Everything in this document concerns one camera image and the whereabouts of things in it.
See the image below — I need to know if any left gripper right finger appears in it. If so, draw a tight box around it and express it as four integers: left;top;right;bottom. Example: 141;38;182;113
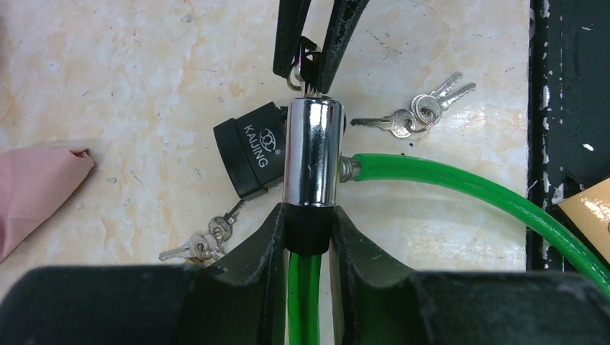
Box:
330;208;609;344

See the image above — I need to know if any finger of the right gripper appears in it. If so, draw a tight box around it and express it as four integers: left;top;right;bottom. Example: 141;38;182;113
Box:
317;0;369;93
273;0;311;78

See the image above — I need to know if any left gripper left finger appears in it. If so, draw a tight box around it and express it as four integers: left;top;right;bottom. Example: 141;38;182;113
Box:
1;206;286;344

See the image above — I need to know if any black padlock with keys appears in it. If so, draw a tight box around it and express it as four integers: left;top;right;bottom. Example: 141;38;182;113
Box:
213;102;287;201

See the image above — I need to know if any green cable lock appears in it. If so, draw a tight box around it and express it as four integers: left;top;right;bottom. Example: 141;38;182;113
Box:
282;37;610;345

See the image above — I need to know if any brass padlock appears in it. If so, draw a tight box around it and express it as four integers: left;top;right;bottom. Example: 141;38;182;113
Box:
558;178;609;263

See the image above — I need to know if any silver key bunch left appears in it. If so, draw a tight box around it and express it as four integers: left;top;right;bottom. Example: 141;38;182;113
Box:
158;199;247;263

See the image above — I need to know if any silver key bunch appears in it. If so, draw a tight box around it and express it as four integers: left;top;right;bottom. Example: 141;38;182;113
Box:
350;72;477;139
158;199;247;263

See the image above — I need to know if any silver key bunch right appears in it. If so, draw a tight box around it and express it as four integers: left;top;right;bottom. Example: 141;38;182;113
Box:
350;72;477;139

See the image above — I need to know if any pink cloth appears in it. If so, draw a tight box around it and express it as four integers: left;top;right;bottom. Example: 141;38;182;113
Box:
1;147;95;262

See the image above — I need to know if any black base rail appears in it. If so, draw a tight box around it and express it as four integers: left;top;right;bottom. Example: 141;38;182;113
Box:
526;0;610;273

